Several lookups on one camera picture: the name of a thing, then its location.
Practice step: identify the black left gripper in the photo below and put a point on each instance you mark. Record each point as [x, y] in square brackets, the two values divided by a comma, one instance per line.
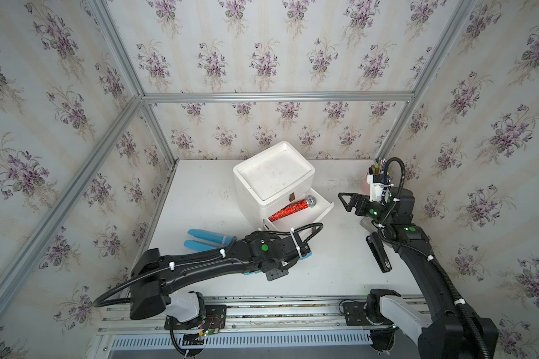
[276, 275]

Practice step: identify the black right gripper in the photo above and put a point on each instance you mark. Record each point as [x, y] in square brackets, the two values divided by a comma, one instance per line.
[357, 198]

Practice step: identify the white drawer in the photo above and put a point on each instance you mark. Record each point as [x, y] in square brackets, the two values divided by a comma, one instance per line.
[303, 217]

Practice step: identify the blue toy microphone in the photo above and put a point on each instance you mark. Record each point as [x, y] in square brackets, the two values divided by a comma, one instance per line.
[300, 259]
[211, 237]
[199, 246]

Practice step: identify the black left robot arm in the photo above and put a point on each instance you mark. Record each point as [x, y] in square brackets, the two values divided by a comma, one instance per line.
[156, 277]

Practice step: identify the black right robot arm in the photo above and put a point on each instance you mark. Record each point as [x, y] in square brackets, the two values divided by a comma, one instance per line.
[452, 329]

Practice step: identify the white plastic drawer cabinet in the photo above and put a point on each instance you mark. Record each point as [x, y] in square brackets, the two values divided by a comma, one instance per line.
[265, 181]

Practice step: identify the grey stone slab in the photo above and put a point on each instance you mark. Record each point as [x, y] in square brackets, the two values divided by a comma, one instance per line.
[367, 223]

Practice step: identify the pink metal pen bucket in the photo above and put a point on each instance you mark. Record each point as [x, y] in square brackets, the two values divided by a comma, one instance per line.
[375, 174]

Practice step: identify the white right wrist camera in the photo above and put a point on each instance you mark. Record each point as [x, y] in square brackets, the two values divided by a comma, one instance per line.
[380, 192]

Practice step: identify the aluminium mounting rail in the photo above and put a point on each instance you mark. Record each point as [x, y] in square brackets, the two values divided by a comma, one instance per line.
[247, 314]

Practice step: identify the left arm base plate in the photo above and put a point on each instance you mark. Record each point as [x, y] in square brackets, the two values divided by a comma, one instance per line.
[211, 319]

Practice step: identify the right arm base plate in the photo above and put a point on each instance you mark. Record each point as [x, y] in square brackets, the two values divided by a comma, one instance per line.
[357, 313]

